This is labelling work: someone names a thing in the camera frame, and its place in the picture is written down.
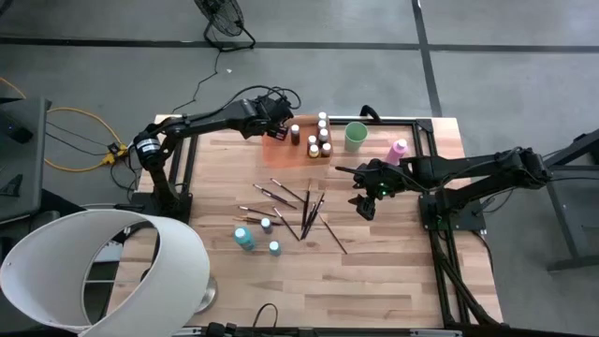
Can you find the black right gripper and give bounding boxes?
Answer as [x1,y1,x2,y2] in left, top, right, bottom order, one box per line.
[334,157,408,222]

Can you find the small black paintbrush gold ferrule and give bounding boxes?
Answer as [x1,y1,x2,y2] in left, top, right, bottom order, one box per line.
[303,199,326,240]

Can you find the large pink paint bottle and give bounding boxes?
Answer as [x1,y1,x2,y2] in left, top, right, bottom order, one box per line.
[383,138,410,168]

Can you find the large teal paint bottle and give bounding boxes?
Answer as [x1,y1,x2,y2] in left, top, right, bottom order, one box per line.
[232,226,256,253]

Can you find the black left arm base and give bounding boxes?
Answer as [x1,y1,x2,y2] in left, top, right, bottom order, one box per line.
[130,189,194,225]

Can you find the orange translucent tray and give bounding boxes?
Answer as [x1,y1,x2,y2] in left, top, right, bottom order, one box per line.
[259,113,334,169]

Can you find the green plastic cup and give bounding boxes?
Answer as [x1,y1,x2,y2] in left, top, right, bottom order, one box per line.
[343,121,370,154]

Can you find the black paintbrush wide orange bristles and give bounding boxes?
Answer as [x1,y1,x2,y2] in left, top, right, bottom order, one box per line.
[301,177,314,231]

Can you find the black paintbrush silver ferrule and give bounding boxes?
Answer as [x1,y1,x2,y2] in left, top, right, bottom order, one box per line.
[303,202,316,235]
[252,183,298,211]
[238,205,278,219]

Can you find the long thin black paintbrush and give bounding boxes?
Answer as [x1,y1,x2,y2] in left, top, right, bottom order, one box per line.
[318,213,349,256]

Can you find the black table clamp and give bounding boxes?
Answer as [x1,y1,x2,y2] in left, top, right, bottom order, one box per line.
[358,104,383,122]

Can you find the thin black paintbrush gold ferrule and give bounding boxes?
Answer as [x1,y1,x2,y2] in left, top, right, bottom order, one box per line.
[241,214,285,227]

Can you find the black floor fan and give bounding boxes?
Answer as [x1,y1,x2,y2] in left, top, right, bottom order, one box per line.
[193,0,257,52]

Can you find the chrome round lamp base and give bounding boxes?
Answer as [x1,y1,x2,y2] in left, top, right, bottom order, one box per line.
[194,272,218,315]

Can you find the grey metal stand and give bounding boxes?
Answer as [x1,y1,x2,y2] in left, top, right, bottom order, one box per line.
[542,126,599,273]

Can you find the white lampshade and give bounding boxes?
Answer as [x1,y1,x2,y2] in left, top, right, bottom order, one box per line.
[0,208,212,337]

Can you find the black aluminium table frame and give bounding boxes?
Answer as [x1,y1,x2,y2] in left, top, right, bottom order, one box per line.
[176,114,505,331]

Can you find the black fan power cable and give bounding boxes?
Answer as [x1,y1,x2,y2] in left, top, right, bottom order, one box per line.
[170,49,222,116]

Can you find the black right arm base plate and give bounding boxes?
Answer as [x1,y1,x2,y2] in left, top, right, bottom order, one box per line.
[418,191,488,232]

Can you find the yellow cable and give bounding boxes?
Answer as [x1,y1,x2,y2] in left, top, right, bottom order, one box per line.
[0,76,130,173]

